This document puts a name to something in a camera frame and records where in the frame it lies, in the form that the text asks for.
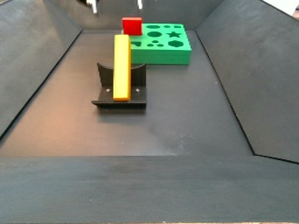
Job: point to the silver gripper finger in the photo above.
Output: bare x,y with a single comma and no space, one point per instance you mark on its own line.
139,2

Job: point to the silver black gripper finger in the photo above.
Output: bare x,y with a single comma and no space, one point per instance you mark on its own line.
92,3

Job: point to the yellow rectangular block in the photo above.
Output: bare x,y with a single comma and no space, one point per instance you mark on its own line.
122,68

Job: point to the green shape sorting board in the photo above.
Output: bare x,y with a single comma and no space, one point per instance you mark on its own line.
163,45

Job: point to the black curved fixture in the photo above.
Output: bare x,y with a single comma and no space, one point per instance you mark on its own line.
138,100

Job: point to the red cube block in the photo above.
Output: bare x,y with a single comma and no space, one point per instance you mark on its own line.
132,26

